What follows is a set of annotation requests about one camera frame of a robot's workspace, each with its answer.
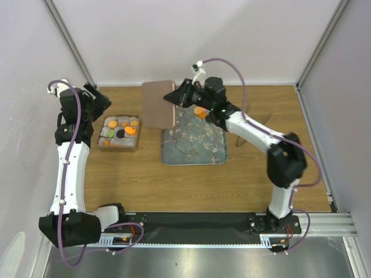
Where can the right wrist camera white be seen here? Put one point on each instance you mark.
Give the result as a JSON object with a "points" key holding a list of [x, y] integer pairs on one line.
{"points": [[199, 72]]}

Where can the dark orange cookie under stack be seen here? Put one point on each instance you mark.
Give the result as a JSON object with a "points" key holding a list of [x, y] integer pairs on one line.
{"points": [[203, 116]]}

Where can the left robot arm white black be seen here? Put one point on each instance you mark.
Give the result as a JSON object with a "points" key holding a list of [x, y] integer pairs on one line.
{"points": [[72, 173]]}

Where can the orange fish cookie bottom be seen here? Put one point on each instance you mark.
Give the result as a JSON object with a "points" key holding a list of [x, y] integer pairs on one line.
{"points": [[130, 130]]}

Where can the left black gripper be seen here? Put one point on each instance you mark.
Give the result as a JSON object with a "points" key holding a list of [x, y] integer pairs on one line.
{"points": [[100, 103]]}

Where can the floral patterned metal tray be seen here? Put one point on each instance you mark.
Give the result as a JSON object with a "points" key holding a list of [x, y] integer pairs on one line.
{"points": [[193, 141]]}

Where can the black round cookie bottom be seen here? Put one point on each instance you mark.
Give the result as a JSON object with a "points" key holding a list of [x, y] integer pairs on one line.
{"points": [[120, 134]]}

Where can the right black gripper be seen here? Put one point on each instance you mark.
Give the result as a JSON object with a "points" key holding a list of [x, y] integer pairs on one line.
{"points": [[180, 97]]}

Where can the aluminium frame rail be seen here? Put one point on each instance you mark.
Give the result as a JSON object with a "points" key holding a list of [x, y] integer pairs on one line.
{"points": [[312, 224]]}

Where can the orange round cookie stacked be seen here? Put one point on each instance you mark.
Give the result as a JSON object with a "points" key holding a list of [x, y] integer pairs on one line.
{"points": [[198, 110]]}

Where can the brown translucent box lid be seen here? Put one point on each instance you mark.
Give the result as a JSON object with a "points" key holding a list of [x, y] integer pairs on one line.
{"points": [[157, 112]]}

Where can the clear box with paper cups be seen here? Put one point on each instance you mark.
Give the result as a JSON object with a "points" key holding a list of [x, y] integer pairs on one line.
{"points": [[126, 144]]}

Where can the green round cookie bottom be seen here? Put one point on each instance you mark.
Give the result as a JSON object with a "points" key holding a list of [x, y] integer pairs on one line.
{"points": [[110, 133]]}

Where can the orange round cookie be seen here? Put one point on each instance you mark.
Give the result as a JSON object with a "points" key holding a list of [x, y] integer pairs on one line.
{"points": [[134, 123], [112, 124], [198, 110]]}

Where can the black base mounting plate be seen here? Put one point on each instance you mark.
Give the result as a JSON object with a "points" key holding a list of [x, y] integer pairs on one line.
{"points": [[206, 228]]}

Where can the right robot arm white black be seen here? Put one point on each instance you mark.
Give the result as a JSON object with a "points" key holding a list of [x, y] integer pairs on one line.
{"points": [[285, 159]]}

